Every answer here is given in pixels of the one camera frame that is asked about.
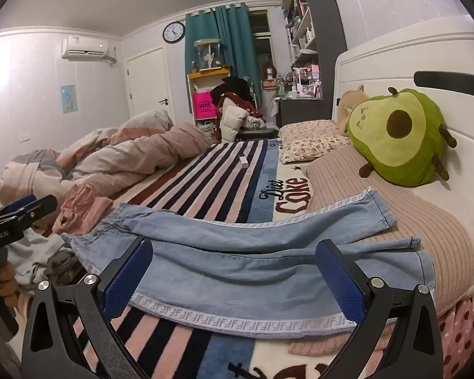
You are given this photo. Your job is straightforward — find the dark tall bookshelf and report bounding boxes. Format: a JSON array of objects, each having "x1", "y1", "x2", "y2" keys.
[{"x1": 280, "y1": 0, "x2": 348, "y2": 99}]

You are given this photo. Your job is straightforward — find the beige knitted blanket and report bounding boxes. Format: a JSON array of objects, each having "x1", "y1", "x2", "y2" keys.
[{"x1": 288, "y1": 144, "x2": 474, "y2": 358}]

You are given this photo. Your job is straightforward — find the white door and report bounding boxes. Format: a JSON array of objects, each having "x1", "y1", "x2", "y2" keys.
[{"x1": 125, "y1": 45, "x2": 174, "y2": 119}]

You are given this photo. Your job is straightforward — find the yellow shelf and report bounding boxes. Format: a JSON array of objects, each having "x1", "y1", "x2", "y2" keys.
[{"x1": 187, "y1": 68, "x2": 230, "y2": 127}]

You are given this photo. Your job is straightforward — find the person's left hand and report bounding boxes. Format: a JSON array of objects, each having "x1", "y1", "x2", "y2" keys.
[{"x1": 0, "y1": 262, "x2": 17, "y2": 330}]

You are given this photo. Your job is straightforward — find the dark desk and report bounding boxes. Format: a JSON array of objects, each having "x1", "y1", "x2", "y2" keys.
[{"x1": 274, "y1": 98, "x2": 334, "y2": 129}]

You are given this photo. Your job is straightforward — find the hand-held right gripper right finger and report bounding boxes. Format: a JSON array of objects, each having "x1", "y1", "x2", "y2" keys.
[{"x1": 315, "y1": 239, "x2": 445, "y2": 379}]

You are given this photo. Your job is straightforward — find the teal curtain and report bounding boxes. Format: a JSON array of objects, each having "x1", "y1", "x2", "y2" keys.
[{"x1": 185, "y1": 3, "x2": 259, "y2": 127}]

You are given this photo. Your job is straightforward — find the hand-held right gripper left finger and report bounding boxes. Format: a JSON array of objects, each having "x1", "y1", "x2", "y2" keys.
[{"x1": 21, "y1": 237, "x2": 155, "y2": 379}]

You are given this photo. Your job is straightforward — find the white bed headboard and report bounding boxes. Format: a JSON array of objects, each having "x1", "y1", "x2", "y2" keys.
[{"x1": 332, "y1": 16, "x2": 474, "y2": 285}]

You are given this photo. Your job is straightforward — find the blue wall poster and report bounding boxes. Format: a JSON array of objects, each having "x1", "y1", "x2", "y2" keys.
[{"x1": 60, "y1": 84, "x2": 77, "y2": 113}]

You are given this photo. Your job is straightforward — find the window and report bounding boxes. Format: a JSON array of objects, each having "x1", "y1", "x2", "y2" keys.
[{"x1": 247, "y1": 9, "x2": 273, "y2": 83}]

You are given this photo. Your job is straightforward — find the striped printed blanket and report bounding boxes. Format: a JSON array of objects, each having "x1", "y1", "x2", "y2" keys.
[{"x1": 69, "y1": 138, "x2": 396, "y2": 379}]

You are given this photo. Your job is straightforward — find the tan plush toy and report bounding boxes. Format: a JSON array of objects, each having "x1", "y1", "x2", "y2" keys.
[{"x1": 337, "y1": 85, "x2": 370, "y2": 133}]

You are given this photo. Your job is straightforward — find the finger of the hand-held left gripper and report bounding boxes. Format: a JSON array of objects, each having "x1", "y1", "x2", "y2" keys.
[
  {"x1": 8, "y1": 196, "x2": 59, "y2": 230},
  {"x1": 0, "y1": 194, "x2": 38, "y2": 219}
]

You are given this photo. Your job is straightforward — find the light blue denim pants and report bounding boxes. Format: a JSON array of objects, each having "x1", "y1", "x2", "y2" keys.
[{"x1": 61, "y1": 189, "x2": 437, "y2": 338}]

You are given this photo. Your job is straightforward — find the green avocado plush toy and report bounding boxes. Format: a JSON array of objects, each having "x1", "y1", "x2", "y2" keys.
[{"x1": 345, "y1": 87, "x2": 458, "y2": 187}]

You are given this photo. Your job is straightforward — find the floral pillow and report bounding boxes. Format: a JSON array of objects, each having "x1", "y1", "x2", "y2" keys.
[
  {"x1": 278, "y1": 119, "x2": 340, "y2": 143},
  {"x1": 280, "y1": 134, "x2": 352, "y2": 164}
]

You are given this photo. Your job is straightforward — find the glass display case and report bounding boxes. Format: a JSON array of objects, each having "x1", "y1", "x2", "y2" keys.
[{"x1": 193, "y1": 39, "x2": 224, "y2": 72}]

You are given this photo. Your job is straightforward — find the pink polka dot sheet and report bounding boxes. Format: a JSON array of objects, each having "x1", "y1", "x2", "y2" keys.
[{"x1": 436, "y1": 284, "x2": 474, "y2": 379}]

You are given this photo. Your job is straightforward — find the crumpled pink garment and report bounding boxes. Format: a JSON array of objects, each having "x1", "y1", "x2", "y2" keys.
[{"x1": 52, "y1": 183, "x2": 113, "y2": 234}]

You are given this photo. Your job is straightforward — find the white air conditioner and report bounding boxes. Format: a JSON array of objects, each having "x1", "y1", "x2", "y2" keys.
[{"x1": 62, "y1": 35, "x2": 117, "y2": 64}]

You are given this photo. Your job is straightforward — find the pile of clothes on chair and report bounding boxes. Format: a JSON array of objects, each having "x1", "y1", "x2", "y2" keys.
[{"x1": 210, "y1": 77, "x2": 279, "y2": 143}]

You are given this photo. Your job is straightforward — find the round wall clock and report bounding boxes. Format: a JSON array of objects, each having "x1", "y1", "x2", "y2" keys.
[{"x1": 162, "y1": 21, "x2": 186, "y2": 44}]

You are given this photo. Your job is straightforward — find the pink and grey quilt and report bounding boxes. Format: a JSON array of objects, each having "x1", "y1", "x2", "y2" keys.
[{"x1": 0, "y1": 110, "x2": 214, "y2": 206}]

